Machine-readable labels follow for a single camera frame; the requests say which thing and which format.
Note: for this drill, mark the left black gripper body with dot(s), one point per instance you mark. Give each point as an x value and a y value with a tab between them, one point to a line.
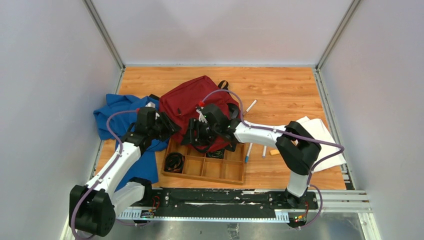
165	124

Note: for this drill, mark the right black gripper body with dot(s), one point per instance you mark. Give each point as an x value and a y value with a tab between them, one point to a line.
215	128

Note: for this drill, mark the red backpack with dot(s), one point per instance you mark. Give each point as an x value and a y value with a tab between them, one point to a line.
180	105

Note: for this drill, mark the white marker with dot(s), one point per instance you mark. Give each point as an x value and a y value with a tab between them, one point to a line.
249	107

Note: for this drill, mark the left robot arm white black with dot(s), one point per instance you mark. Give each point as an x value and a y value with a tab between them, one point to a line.
93	207

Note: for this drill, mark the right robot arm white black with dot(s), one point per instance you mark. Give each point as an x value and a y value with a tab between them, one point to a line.
295	144

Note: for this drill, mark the blue capped marker left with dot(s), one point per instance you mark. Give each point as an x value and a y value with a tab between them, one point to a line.
246	159

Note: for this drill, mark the blue capped marker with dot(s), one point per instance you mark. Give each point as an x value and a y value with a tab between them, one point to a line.
246	159
264	151

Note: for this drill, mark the wooden compartment tray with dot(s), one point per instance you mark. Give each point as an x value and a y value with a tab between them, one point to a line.
184	162

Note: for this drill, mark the blue capped marker right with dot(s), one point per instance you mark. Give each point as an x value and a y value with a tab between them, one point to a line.
264	151

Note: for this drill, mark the white paper towel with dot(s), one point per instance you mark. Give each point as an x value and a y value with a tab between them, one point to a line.
319	131

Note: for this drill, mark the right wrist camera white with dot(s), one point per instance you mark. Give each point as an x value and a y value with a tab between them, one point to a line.
201	117

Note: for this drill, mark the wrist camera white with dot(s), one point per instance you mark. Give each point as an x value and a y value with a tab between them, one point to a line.
201	117
151	106

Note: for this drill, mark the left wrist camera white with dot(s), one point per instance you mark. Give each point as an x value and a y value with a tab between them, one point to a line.
151	106

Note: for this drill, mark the coiled cable tray middle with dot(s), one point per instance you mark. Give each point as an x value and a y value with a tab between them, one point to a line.
218	154

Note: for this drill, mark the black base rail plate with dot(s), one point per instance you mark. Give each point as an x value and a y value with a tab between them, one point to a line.
218	203

